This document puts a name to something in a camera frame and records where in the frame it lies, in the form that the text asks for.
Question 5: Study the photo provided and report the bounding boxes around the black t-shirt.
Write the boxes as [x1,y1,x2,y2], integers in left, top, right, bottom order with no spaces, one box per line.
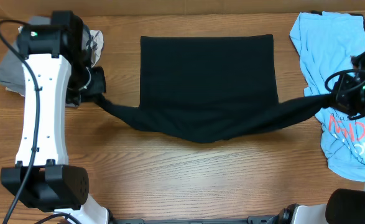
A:
[96,34,330,143]

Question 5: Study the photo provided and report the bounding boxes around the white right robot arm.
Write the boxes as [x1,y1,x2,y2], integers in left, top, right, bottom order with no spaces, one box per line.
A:
[269,52,365,223]

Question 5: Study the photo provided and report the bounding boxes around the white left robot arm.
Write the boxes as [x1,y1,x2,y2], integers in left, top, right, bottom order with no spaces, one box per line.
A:
[0,11,114,223]

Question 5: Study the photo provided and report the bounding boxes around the light blue printed t-shirt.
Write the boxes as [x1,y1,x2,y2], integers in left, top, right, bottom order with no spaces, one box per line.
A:
[290,11,365,182]

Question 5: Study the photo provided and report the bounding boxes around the folded grey shorts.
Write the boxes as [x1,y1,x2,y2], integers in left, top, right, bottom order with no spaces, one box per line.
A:
[0,12,95,108]

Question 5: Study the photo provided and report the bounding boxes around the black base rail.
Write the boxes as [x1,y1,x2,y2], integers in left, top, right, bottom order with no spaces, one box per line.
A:
[112,215,279,224]

